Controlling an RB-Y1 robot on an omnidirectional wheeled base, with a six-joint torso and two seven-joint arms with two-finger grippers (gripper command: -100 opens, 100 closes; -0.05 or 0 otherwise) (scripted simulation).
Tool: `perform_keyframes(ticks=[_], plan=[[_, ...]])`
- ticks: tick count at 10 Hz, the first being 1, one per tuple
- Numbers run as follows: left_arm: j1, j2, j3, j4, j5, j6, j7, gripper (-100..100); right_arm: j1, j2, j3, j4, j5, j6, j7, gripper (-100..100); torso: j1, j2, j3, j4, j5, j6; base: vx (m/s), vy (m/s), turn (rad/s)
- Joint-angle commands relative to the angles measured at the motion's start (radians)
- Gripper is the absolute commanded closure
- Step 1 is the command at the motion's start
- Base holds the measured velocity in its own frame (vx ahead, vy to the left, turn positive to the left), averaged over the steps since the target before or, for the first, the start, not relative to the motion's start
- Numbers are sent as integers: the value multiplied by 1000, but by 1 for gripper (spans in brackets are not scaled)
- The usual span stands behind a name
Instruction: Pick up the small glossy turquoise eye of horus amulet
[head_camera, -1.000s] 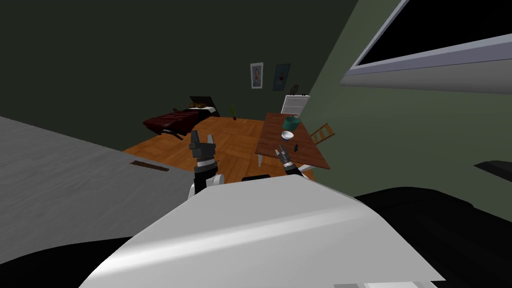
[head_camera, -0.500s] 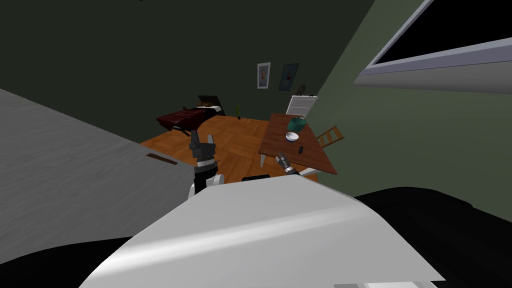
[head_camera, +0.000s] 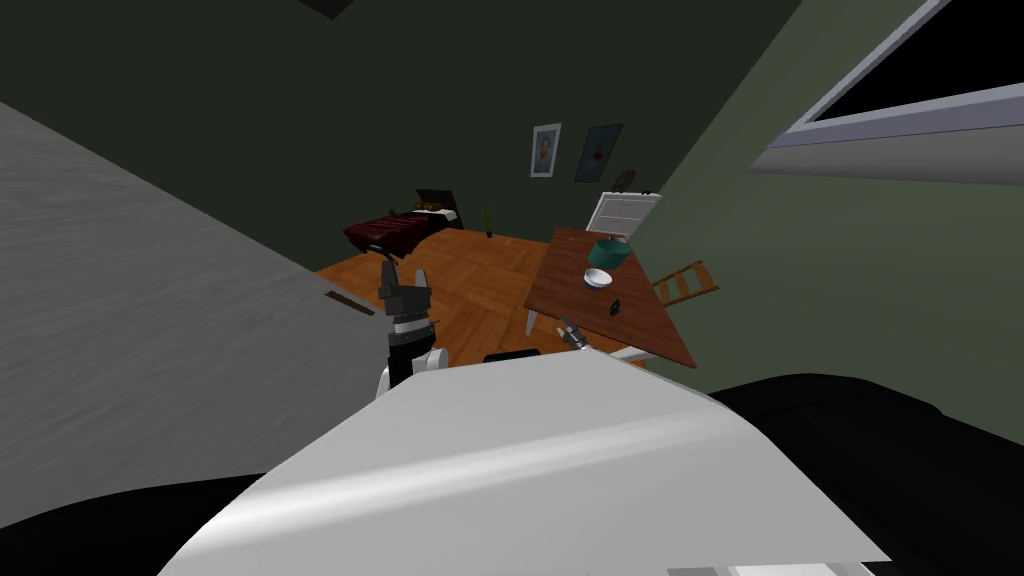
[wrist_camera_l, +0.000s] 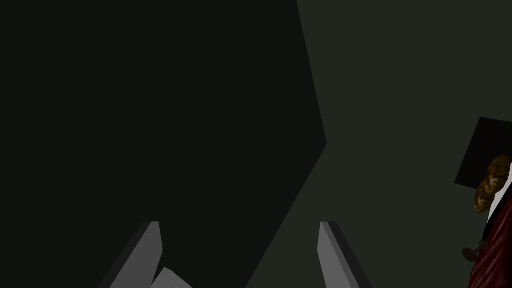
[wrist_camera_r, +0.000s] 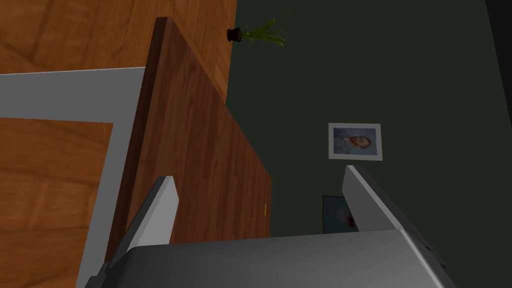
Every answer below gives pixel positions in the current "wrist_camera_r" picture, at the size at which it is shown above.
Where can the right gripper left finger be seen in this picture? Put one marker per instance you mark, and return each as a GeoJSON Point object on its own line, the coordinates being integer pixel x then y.
{"type": "Point", "coordinates": [158, 222]}

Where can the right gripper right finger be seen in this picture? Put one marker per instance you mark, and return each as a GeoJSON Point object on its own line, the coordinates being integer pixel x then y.
{"type": "Point", "coordinates": [370, 204]}

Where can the dark picture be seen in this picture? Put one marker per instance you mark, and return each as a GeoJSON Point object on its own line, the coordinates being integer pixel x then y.
{"type": "Point", "coordinates": [336, 216]}

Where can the white framed portrait picture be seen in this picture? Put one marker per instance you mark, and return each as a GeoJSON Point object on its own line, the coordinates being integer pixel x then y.
{"type": "Point", "coordinates": [355, 141]}

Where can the brown wooden door leaf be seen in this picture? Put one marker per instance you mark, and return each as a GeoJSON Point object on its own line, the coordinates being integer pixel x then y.
{"type": "Point", "coordinates": [200, 160]}

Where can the potted green plant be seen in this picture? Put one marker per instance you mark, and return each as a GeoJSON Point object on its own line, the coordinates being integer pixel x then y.
{"type": "Point", "coordinates": [260, 34]}

